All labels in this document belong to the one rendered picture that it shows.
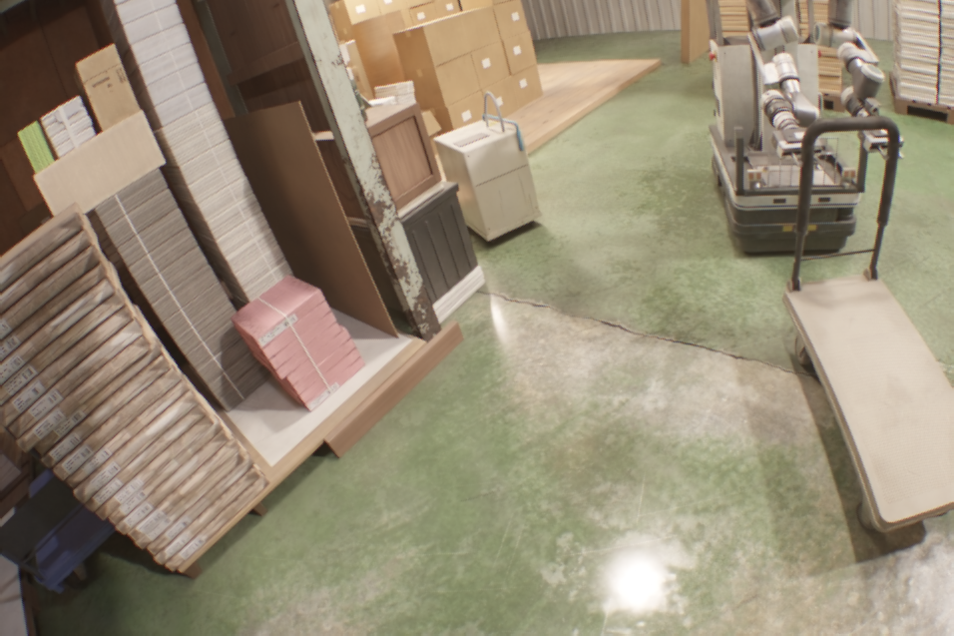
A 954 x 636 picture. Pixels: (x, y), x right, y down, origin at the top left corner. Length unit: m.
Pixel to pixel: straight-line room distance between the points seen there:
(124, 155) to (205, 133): 0.30
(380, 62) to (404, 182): 2.62
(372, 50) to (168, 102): 2.79
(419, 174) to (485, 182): 0.52
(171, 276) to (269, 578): 1.05
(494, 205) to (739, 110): 1.29
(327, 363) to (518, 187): 1.26
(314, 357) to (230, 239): 0.55
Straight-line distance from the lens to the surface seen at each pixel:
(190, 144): 1.78
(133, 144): 1.74
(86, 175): 1.73
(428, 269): 1.92
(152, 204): 1.75
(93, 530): 2.00
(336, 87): 1.53
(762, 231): 2.09
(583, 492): 1.38
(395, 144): 1.76
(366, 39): 4.32
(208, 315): 1.87
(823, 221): 2.15
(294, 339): 1.64
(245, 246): 1.88
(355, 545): 1.49
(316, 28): 1.52
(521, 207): 2.42
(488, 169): 2.28
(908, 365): 1.54
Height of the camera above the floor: 1.20
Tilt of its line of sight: 32 degrees down
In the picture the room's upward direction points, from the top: 17 degrees counter-clockwise
